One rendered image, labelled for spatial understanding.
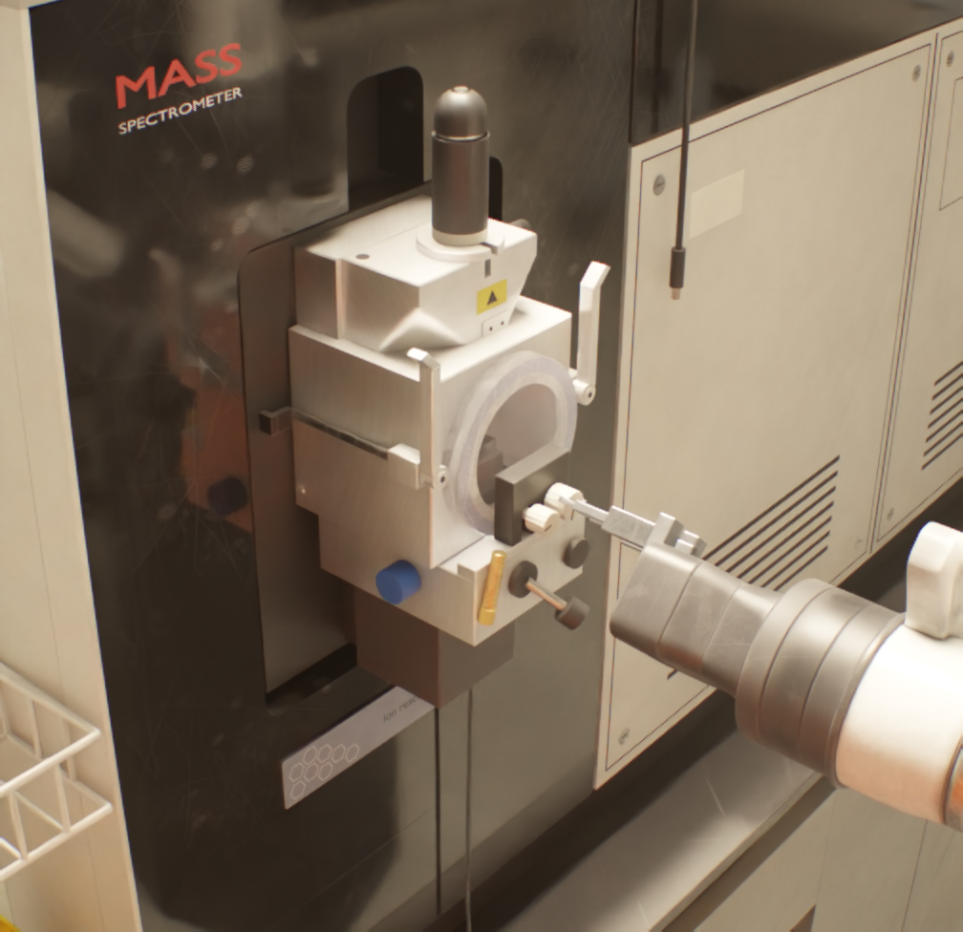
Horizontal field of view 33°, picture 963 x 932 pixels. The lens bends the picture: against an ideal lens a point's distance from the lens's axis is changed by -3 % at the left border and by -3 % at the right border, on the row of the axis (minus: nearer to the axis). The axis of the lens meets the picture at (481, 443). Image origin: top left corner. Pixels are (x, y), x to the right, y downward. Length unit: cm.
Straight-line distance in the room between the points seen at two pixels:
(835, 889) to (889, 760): 86
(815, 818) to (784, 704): 71
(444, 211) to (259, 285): 9
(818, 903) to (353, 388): 86
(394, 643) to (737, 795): 50
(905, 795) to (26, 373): 40
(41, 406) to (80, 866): 28
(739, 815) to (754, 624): 60
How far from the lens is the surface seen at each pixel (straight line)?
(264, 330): 78
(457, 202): 75
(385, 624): 86
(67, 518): 73
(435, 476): 74
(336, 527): 82
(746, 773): 132
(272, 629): 85
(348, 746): 92
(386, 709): 94
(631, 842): 125
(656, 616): 71
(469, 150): 74
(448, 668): 85
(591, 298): 79
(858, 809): 149
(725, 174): 105
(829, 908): 154
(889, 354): 136
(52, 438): 71
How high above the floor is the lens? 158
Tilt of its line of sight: 29 degrees down
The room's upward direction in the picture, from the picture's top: 1 degrees clockwise
